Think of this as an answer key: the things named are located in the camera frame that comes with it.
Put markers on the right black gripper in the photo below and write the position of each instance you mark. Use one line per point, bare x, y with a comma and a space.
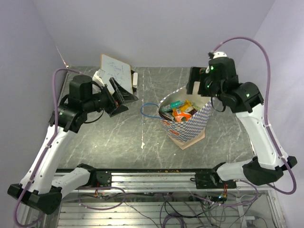
196, 74

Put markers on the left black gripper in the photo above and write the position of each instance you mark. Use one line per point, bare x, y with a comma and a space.
124, 96

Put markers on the checkered paper bag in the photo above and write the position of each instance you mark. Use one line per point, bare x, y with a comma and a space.
183, 134

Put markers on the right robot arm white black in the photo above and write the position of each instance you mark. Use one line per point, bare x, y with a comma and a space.
220, 80

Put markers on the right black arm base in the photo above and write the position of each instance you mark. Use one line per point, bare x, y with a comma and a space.
208, 179

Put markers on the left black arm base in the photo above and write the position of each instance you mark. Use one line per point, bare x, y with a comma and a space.
99, 179

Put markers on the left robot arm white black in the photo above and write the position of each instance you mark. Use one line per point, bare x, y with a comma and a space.
38, 189

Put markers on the white whiteboard eraser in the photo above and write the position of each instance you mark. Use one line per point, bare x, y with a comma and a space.
135, 79

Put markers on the yellow snack packet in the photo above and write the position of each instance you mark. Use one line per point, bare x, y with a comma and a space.
186, 107

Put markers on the teal snack packet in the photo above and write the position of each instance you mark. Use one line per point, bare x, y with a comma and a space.
170, 106

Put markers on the orange snack packet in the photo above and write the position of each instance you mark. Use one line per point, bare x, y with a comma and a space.
180, 116

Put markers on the small whiteboard yellow frame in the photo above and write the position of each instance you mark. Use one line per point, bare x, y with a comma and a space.
120, 71

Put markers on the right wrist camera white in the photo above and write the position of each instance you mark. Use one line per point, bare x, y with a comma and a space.
216, 54

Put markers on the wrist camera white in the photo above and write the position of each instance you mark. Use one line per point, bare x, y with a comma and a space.
97, 78
216, 54

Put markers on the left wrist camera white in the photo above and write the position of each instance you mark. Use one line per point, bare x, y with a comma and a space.
97, 78

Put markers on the aluminium rail frame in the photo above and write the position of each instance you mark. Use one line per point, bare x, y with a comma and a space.
160, 199

